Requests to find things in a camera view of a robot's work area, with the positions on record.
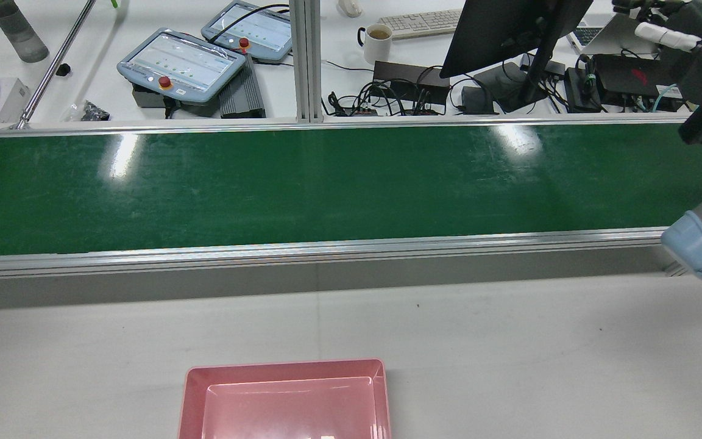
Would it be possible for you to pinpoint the small black adapter box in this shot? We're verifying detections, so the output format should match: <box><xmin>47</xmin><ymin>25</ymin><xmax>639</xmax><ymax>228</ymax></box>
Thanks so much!
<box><xmin>461</xmin><ymin>85</ymin><xmax>499</xmax><ymax>115</ymax></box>

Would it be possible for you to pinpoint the pink plastic box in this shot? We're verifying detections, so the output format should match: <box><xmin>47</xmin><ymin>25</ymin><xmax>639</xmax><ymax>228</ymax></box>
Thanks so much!
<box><xmin>177</xmin><ymin>359</ymin><xmax>392</xmax><ymax>439</ymax></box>

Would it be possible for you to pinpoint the dark grey metal box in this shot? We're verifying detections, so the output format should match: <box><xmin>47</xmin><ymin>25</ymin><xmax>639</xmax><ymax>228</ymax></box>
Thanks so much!
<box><xmin>132</xmin><ymin>84</ymin><xmax>172</xmax><ymax>109</ymax></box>

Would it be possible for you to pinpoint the black mini computer red logo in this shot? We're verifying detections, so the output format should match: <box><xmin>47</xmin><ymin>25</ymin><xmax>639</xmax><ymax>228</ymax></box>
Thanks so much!
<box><xmin>592</xmin><ymin>54</ymin><xmax>684</xmax><ymax>98</ymax></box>

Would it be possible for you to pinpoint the silver laptop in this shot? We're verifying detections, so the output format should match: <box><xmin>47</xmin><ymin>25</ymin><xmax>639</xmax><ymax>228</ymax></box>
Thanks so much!
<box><xmin>567</xmin><ymin>12</ymin><xmax>662</xmax><ymax>55</ymax></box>

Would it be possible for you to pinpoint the black computer monitor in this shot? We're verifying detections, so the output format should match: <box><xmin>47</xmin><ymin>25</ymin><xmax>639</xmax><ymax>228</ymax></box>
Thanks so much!
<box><xmin>439</xmin><ymin>0</ymin><xmax>594</xmax><ymax>113</ymax></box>

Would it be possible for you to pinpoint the white computer keyboard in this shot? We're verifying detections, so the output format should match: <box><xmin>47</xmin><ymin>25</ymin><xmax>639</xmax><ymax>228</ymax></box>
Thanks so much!
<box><xmin>377</xmin><ymin>9</ymin><xmax>463</xmax><ymax>41</ymax></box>

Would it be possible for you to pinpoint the black power adapter brick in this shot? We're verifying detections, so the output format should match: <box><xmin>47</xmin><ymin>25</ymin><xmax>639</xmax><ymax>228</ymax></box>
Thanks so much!
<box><xmin>373</xmin><ymin>60</ymin><xmax>450</xmax><ymax>98</ymax></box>

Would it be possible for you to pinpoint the grey ribbed metal case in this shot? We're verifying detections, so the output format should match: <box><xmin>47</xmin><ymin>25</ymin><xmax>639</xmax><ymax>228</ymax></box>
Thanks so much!
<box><xmin>219</xmin><ymin>54</ymin><xmax>266</xmax><ymax>119</ymax></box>

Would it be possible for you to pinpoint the large grey teach pendant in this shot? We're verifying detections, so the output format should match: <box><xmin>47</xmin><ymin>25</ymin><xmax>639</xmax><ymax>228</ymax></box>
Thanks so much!
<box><xmin>117</xmin><ymin>27</ymin><xmax>247</xmax><ymax>104</ymax></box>

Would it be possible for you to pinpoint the clear bag with black parts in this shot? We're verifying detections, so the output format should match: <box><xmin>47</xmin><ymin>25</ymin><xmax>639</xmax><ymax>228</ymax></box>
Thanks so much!
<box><xmin>62</xmin><ymin>100</ymin><xmax>111</xmax><ymax>122</ymax></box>

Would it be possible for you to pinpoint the metal telescopic rod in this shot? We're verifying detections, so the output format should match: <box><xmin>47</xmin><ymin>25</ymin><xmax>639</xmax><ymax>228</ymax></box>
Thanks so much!
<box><xmin>10</xmin><ymin>0</ymin><xmax>99</xmax><ymax>130</ymax></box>

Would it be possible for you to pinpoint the grey water bottle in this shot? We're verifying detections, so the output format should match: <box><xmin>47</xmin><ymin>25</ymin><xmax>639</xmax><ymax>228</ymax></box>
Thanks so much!
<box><xmin>0</xmin><ymin>0</ymin><xmax>51</xmax><ymax>63</ymax></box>

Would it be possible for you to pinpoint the small white carton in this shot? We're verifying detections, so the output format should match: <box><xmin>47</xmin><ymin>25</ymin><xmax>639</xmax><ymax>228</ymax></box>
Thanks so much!
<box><xmin>0</xmin><ymin>77</ymin><xmax>33</xmax><ymax>124</ymax></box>

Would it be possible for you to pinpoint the teal cable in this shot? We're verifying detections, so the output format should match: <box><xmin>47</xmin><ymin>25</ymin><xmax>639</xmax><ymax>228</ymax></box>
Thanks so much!
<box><xmin>653</xmin><ymin>82</ymin><xmax>693</xmax><ymax>112</ymax></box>

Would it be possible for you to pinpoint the white mug with dark handle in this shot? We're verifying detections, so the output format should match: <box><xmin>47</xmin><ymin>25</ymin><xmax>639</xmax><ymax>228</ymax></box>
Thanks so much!
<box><xmin>358</xmin><ymin>23</ymin><xmax>394</xmax><ymax>65</ymax></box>

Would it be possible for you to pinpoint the black cable tangle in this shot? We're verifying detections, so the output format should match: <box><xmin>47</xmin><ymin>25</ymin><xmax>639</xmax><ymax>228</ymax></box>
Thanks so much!
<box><xmin>325</xmin><ymin>78</ymin><xmax>449</xmax><ymax>116</ymax></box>

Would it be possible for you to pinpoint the green conveyor with aluminium frame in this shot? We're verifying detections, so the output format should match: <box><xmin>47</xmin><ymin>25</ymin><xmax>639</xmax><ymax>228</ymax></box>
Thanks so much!
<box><xmin>0</xmin><ymin>116</ymin><xmax>702</xmax><ymax>281</ymax></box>

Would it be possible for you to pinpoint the upright aluminium profile post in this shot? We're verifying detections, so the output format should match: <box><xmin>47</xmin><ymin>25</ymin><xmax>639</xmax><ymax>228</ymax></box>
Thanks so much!
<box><xmin>289</xmin><ymin>0</ymin><xmax>324</xmax><ymax>124</ymax></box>

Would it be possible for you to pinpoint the grey teach pendant with cable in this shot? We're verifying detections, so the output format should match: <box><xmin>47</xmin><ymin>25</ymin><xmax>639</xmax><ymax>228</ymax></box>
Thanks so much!
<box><xmin>201</xmin><ymin>1</ymin><xmax>294</xmax><ymax>64</ymax></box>

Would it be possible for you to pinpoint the black pendant cable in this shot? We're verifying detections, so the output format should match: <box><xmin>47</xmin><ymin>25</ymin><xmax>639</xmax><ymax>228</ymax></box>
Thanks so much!
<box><xmin>210</xmin><ymin>3</ymin><xmax>291</xmax><ymax>43</ymax></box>

